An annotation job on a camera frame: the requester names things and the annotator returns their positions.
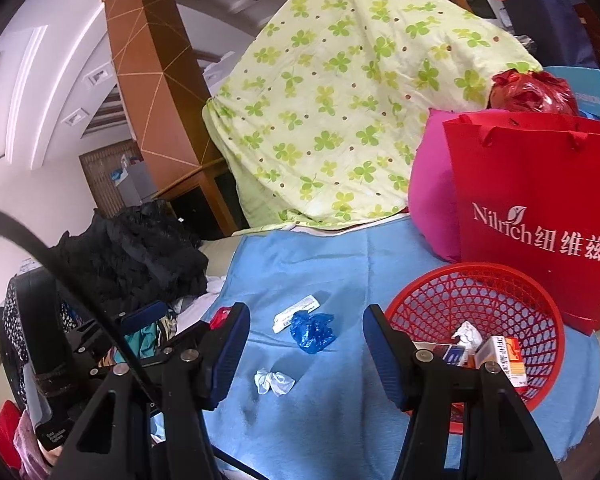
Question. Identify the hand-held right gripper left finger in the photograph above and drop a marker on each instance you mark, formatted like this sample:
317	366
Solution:
227	355

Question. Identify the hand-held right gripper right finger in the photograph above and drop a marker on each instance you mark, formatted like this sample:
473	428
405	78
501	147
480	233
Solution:
385	360

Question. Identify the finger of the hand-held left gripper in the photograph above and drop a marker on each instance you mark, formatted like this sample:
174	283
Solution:
145	316
175	345

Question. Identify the small red plastic bag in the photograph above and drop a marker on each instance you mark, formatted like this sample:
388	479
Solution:
220	317

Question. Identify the pale blue tissue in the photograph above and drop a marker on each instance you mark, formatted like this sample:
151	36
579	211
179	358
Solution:
277	384

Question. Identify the white purple medicine box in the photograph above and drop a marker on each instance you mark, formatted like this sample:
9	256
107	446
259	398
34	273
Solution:
455	355

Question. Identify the white blue tissue packet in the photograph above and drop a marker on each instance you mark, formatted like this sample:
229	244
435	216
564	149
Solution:
295	314

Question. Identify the blue plastic bag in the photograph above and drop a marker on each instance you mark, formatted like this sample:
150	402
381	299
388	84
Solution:
310	332

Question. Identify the white tissue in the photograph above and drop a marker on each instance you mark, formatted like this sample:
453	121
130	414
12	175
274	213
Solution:
466	334

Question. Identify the orange white medicine box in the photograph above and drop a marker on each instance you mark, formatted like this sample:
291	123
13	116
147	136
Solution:
502	360

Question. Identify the red mesh basket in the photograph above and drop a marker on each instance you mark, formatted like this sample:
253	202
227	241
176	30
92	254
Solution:
550	360

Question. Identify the person's left forearm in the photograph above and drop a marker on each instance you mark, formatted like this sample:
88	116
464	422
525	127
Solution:
27	442

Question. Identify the olive patterned cloth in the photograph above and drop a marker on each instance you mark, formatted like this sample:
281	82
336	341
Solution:
167	325

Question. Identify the teal garment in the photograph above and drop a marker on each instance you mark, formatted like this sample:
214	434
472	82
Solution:
147	337

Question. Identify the black white spotted garment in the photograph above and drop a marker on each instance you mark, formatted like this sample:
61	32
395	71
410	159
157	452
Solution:
11	320

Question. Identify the pale bed sheet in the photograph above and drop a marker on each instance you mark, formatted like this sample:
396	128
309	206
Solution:
200	305

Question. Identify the black clothes pile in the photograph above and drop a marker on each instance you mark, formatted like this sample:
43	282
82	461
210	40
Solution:
130	255

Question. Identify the beige mattress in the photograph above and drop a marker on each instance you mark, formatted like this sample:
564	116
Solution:
220	255

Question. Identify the blue blanket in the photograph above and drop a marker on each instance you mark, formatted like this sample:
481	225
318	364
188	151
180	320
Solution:
330	270

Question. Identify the red cloth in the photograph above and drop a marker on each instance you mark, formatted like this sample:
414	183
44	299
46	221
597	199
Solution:
5	425

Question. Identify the grey appliance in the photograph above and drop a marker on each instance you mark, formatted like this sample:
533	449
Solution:
140	185

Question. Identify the wooden lattice door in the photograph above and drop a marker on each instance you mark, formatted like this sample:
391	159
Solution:
100	180

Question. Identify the pink pillow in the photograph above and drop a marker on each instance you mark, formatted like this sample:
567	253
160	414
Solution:
432	195

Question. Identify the recessed ceiling light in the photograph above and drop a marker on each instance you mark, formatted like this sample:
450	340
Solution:
75	117
100	74

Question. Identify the brown wooden cabinet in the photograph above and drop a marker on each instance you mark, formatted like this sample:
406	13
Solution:
150	85

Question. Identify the red paper shopping bag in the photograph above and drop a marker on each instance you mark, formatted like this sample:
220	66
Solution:
530	170

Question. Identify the clover print quilt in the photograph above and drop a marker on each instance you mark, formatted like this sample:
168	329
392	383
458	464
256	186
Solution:
340	85

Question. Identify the large red plastic bag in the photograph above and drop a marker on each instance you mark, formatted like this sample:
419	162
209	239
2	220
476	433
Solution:
530	92

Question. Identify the light blue cardboard box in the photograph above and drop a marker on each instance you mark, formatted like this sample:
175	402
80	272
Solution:
595	92

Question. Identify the dark hanging garment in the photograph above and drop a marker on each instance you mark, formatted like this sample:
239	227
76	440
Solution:
555	10

